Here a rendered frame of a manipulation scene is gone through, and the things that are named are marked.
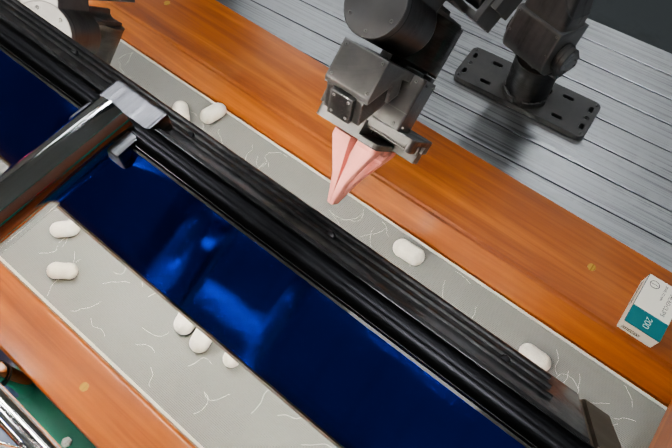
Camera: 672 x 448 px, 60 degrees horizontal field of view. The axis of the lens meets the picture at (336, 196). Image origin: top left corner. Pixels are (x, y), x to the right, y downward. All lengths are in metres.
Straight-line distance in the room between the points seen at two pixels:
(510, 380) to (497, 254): 0.41
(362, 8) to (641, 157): 0.51
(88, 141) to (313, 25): 0.71
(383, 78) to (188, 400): 0.35
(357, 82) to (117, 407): 0.36
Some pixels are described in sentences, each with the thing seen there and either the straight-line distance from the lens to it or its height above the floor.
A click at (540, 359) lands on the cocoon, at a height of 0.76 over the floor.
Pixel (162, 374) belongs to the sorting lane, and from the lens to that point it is 0.61.
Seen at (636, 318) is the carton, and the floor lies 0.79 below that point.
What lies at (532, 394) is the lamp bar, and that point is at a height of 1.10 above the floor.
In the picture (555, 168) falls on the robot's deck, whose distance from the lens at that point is 0.82.
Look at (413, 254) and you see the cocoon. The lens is 0.62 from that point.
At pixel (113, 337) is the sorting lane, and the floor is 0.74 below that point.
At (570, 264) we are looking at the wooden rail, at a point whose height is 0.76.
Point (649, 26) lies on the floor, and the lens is 2.16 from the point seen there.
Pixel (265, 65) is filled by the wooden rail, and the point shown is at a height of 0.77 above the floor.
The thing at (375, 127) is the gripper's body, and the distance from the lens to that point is 0.53.
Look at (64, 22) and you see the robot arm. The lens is 0.59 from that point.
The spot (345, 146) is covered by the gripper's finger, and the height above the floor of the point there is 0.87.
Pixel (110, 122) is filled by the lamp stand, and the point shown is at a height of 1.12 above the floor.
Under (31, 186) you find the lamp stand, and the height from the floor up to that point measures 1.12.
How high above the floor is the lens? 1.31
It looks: 60 degrees down
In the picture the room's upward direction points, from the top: straight up
